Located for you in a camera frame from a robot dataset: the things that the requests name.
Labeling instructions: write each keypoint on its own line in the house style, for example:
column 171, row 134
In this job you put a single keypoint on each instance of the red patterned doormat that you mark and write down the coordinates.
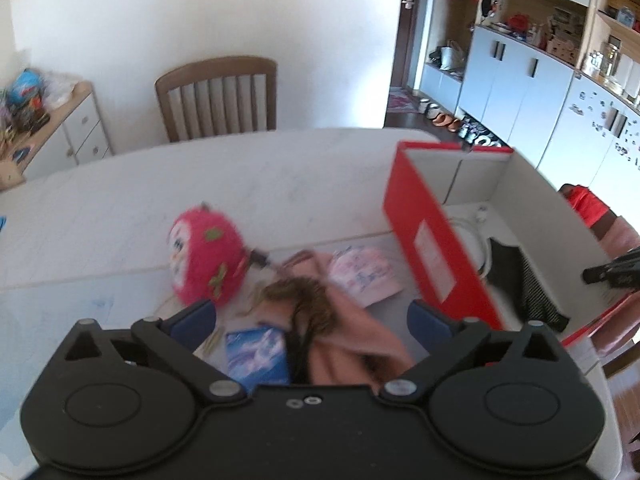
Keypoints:
column 401, row 101

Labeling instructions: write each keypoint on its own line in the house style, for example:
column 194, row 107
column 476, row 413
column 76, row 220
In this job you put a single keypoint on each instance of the white wall cabinet unit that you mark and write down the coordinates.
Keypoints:
column 558, row 80

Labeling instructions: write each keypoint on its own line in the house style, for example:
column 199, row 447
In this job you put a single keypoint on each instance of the white wooden sideboard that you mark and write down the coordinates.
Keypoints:
column 73, row 136

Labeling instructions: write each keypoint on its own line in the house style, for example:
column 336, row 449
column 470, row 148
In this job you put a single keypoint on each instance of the dark wooden door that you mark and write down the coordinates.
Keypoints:
column 404, row 42

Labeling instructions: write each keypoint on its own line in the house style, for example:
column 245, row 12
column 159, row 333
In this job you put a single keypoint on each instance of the red cloth on chair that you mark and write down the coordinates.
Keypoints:
column 587, row 205

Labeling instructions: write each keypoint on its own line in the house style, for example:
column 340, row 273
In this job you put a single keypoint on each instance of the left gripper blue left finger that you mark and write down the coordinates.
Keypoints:
column 192, row 325

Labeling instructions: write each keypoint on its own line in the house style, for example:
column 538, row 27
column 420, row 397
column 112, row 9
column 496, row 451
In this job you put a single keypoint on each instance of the pink printed face mask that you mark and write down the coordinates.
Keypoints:
column 365, row 274

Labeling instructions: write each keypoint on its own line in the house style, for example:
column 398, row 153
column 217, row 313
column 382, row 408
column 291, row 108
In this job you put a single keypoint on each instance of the row of shoes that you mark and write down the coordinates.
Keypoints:
column 460, row 127

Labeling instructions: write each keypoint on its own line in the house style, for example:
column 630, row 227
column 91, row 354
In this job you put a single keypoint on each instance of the wooden chair beside table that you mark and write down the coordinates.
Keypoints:
column 599, row 231

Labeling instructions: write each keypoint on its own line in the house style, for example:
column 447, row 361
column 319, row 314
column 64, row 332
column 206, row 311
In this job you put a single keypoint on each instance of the black dotted glove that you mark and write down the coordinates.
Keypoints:
column 511, row 273

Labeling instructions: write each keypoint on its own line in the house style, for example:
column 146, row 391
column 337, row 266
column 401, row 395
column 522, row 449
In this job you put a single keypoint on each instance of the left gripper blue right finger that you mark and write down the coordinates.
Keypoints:
column 430, row 327

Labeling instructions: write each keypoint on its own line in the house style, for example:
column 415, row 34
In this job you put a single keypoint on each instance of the pink towel on chair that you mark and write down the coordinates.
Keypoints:
column 622, row 325

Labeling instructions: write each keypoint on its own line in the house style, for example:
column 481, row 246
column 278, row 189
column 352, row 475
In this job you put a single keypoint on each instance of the pink strawberry plush toy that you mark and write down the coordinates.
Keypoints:
column 207, row 257

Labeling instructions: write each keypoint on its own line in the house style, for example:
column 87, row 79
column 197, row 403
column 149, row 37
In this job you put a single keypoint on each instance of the blue tissue pack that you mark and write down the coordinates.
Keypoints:
column 257, row 357

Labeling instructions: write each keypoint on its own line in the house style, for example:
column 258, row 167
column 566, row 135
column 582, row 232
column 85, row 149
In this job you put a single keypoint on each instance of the wooden chair behind table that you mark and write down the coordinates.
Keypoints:
column 218, row 96

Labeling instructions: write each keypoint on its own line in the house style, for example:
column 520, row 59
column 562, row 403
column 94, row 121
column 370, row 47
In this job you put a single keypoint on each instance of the red cardboard shoe box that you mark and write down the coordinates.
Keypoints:
column 444, row 204

